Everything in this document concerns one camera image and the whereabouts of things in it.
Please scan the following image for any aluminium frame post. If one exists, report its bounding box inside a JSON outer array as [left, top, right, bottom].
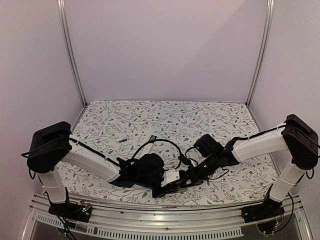
[[56, 0, 87, 106], [245, 0, 275, 108]]

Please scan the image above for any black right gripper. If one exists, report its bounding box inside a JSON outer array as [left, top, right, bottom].
[[180, 154, 219, 188]]

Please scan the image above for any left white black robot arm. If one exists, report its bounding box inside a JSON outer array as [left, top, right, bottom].
[[21, 121, 181, 217]]

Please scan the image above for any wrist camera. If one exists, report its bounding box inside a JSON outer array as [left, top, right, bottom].
[[160, 169, 187, 188], [178, 155, 198, 167]]

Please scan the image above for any floral patterned table mat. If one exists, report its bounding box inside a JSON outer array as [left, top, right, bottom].
[[57, 100, 278, 206]]

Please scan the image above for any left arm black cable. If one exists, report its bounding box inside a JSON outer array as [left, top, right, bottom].
[[132, 138, 183, 171]]

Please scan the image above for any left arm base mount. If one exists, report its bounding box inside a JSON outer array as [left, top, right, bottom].
[[47, 187, 93, 223]]

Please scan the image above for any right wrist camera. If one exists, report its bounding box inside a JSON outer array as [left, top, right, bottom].
[[178, 155, 198, 167]]

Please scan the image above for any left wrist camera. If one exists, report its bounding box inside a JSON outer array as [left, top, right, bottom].
[[160, 169, 187, 188]]

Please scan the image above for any long white remote control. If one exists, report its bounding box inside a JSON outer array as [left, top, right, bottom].
[[141, 135, 157, 155]]

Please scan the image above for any white air conditioner remote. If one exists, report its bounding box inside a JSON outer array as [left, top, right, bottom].
[[166, 183, 199, 194]]

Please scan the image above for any left aluminium frame post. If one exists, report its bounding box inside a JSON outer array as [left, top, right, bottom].
[[56, 0, 87, 106]]

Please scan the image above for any right aluminium frame post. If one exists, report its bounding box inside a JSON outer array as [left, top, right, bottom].
[[245, 0, 275, 108]]

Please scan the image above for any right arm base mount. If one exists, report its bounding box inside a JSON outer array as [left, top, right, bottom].
[[241, 196, 285, 223]]

